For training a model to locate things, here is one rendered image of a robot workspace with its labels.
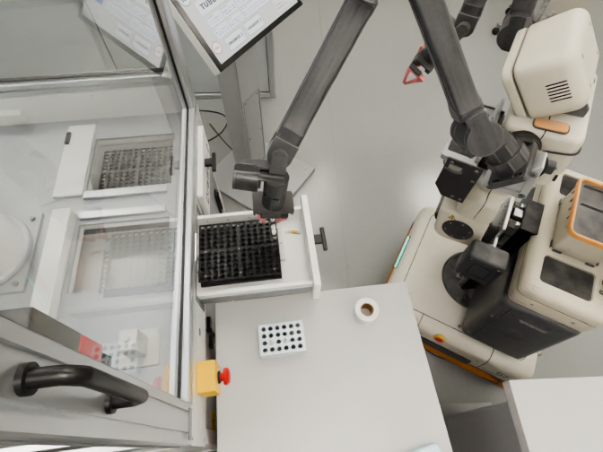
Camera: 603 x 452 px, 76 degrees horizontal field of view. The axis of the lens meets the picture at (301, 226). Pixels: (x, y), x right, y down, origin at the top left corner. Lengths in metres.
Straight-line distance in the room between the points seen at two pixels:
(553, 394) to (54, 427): 1.16
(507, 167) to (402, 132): 1.77
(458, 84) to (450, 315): 1.12
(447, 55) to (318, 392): 0.86
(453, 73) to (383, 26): 2.71
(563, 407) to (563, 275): 0.37
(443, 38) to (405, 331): 0.76
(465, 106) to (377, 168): 1.59
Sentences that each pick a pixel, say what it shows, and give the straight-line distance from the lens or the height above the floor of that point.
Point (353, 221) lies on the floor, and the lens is 2.20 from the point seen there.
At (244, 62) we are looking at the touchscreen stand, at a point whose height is 0.81.
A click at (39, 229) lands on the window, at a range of 0.46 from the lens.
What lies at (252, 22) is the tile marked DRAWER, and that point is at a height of 1.01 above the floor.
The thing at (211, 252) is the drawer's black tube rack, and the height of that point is 0.90.
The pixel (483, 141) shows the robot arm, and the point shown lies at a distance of 0.91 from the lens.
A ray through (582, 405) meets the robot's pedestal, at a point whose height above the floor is 0.76.
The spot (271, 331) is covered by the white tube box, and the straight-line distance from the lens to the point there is 1.11.
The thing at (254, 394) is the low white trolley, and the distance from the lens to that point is 1.12.
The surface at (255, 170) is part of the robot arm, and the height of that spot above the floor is 1.18.
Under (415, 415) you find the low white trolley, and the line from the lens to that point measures 1.15.
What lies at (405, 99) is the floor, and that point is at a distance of 2.93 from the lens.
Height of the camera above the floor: 1.86
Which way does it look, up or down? 60 degrees down
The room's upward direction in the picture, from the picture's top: 2 degrees clockwise
